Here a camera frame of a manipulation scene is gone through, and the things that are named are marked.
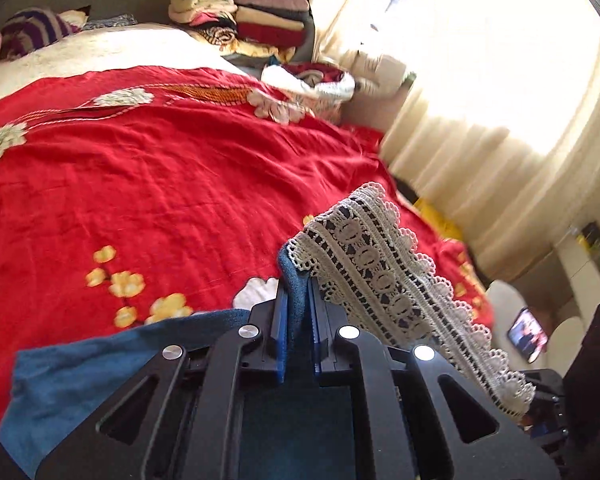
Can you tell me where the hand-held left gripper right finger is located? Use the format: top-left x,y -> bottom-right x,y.
306,277 -> 562,480

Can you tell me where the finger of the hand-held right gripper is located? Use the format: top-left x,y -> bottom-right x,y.
522,369 -> 568,450

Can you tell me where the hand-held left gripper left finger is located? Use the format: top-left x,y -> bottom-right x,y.
35,277 -> 290,480

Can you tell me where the blue denim pants lace trim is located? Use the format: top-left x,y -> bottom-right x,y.
0,181 -> 537,480

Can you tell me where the television screen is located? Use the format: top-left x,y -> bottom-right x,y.
506,306 -> 549,364

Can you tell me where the yellow cloth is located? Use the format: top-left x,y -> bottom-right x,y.
413,198 -> 465,242

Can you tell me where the red floral blanket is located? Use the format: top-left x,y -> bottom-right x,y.
0,65 -> 496,433

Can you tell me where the red and white garment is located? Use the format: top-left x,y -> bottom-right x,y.
261,60 -> 357,102

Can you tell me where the cream curtain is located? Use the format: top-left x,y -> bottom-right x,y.
282,0 -> 600,286

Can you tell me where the white padded jacket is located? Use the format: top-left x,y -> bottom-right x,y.
347,49 -> 417,97

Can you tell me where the pile of folded clothes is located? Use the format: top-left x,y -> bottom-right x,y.
167,0 -> 316,63

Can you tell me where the purple striped cloth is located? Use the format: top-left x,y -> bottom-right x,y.
1,6 -> 86,59

